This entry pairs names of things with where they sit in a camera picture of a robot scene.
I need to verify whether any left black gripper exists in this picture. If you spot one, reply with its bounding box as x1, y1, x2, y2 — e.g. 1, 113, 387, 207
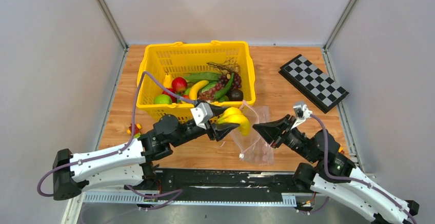
171, 99, 240, 148

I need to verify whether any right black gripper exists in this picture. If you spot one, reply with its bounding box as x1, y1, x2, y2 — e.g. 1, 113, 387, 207
251, 115, 316, 164

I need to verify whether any yellow banana bunch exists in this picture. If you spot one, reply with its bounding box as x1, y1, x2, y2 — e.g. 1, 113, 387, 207
216, 107, 251, 136

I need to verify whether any clear zip top bag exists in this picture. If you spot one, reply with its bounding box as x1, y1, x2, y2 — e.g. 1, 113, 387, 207
230, 101, 275, 166

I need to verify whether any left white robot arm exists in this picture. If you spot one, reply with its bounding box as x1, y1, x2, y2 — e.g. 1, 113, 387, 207
51, 103, 249, 201

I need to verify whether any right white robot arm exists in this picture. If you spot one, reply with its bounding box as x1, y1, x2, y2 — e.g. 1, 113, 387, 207
253, 114, 420, 223

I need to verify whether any green chili pepper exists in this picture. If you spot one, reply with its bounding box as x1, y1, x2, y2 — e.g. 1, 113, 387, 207
214, 73, 234, 99

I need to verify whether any dark avocado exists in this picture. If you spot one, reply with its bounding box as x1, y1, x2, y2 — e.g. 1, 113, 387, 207
227, 89, 244, 101

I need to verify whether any single yellow banana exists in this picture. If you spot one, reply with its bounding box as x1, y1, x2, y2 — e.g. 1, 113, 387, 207
188, 80, 209, 100

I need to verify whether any green leafy vegetable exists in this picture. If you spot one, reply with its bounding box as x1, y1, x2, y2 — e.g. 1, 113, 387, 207
183, 72, 221, 83

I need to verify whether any red bell pepper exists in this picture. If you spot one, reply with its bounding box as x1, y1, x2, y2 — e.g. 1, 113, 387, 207
162, 90, 177, 103

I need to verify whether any red apple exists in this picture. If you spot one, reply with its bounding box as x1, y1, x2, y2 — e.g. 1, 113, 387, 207
171, 77, 188, 93

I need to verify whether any green apple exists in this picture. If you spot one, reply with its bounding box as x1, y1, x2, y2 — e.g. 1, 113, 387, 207
153, 94, 173, 105

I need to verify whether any yellow pear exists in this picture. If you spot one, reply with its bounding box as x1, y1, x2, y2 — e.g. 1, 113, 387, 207
163, 73, 173, 89

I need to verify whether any folded black chessboard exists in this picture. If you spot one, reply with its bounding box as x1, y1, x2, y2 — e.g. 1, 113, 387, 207
279, 54, 349, 113

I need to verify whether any yellow plastic basket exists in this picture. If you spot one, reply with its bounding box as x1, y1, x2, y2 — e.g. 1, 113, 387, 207
136, 40, 256, 121

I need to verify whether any colourful toy block car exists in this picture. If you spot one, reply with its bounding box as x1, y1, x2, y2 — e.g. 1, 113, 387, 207
127, 124, 142, 138

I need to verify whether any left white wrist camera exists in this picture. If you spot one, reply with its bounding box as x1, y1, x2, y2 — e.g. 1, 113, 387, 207
190, 102, 213, 129

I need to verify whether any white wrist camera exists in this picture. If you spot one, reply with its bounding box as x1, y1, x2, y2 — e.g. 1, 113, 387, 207
291, 101, 313, 129
190, 102, 213, 129

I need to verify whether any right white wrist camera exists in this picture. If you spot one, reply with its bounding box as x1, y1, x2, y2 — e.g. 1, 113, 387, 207
291, 101, 313, 129

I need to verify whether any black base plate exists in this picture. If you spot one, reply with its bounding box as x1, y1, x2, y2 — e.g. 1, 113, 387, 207
133, 168, 313, 198

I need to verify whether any white slotted cable duct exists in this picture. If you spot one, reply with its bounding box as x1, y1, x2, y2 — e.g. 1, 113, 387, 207
83, 188, 296, 207

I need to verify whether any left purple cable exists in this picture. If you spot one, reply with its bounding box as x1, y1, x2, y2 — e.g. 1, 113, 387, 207
36, 71, 196, 198

